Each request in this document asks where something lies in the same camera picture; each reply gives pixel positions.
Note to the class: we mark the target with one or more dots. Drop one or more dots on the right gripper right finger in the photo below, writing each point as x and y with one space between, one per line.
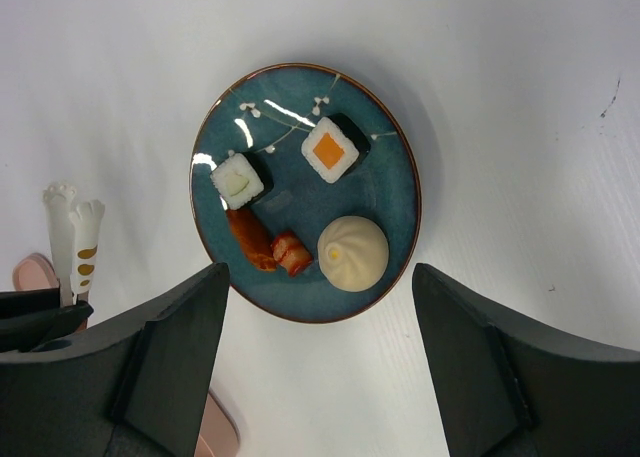
509 385

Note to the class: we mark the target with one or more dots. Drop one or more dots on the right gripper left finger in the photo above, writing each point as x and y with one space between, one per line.
133 385

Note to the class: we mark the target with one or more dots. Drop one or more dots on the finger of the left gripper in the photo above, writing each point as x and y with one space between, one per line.
32 318

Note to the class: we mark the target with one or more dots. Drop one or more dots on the white cat paw tongs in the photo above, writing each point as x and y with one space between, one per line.
73 229

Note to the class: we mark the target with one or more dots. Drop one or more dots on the long brown sausage piece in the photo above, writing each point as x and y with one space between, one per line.
253 238

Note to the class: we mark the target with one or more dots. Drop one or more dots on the orange salmon sushi roll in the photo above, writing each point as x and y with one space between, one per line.
334 147

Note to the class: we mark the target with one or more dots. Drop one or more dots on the pink divided lunch box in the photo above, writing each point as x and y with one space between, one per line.
218 436

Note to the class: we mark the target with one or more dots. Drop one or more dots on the short red sausage piece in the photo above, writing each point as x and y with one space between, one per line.
290 253

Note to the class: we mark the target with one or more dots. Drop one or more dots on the beige steamed bun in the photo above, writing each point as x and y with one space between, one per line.
353 253

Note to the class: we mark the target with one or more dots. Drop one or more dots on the cucumber sushi roll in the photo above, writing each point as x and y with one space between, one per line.
241 179

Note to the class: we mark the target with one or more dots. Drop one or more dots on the blue ceramic plate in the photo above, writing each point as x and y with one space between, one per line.
265 116

